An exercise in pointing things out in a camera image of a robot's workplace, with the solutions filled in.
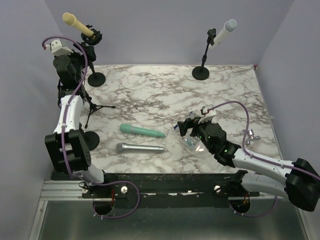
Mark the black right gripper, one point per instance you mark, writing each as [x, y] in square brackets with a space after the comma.
[189, 123]

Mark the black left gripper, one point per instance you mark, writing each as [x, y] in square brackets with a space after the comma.
[89, 50]

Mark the black shock-mount round-base stand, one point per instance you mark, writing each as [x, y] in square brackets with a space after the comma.
[96, 79]

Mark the beige microphone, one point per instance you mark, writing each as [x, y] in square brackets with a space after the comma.
[72, 21]

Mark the black tripod microphone stand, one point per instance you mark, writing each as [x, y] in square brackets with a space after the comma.
[93, 107]

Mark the green microphone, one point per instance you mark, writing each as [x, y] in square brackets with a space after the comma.
[130, 129]

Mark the grey microphone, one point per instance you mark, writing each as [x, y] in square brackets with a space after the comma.
[135, 148]

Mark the black clip microphone stand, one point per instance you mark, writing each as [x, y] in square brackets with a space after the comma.
[91, 139]

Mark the white microphone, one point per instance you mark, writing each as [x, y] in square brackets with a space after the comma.
[227, 29]

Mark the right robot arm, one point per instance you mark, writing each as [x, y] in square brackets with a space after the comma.
[295, 180]

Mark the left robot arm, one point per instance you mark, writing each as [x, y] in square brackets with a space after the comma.
[69, 146]

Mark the clear screw organizer box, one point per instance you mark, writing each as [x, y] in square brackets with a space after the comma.
[193, 144]

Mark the silver metal faucet part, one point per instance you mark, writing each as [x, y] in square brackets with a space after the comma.
[250, 136]

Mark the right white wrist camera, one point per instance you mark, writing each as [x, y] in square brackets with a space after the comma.
[206, 114]

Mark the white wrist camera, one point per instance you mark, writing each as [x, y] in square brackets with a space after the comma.
[58, 48]
[206, 114]

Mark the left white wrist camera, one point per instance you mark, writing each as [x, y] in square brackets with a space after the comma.
[58, 48]

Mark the aluminium frame rail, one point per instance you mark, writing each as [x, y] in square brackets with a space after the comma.
[61, 190]

